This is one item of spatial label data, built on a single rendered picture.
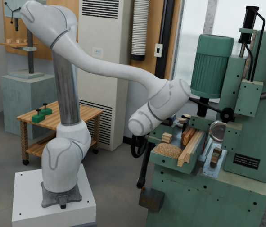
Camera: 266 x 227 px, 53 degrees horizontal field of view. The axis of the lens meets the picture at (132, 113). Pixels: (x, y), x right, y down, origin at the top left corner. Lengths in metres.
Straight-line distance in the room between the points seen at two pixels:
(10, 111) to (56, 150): 2.37
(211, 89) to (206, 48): 0.21
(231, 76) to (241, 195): 0.58
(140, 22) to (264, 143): 1.82
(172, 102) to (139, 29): 1.87
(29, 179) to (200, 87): 1.00
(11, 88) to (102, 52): 1.19
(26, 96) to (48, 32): 2.24
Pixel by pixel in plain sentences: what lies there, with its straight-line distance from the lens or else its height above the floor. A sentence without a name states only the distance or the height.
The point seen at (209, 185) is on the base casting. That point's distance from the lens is 1.46.
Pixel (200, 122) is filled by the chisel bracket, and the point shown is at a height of 1.01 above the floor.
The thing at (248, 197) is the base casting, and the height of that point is 0.76.
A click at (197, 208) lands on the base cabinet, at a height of 0.60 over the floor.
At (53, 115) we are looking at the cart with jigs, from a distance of 2.72.
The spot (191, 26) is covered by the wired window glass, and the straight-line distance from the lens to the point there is 2.91.
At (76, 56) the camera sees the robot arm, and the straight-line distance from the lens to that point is 1.08.
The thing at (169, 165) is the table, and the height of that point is 0.86.
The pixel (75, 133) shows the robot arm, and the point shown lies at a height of 0.95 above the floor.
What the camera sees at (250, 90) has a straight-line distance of 1.29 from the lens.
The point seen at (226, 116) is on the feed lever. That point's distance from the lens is 1.35.
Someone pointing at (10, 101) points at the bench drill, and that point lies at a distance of 3.48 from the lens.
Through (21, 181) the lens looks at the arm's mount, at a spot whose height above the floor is 0.69.
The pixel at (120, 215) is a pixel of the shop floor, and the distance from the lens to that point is 2.32.
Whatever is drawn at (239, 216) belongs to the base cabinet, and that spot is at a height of 0.64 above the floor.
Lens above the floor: 1.54
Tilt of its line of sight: 20 degrees down
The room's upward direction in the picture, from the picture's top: 6 degrees clockwise
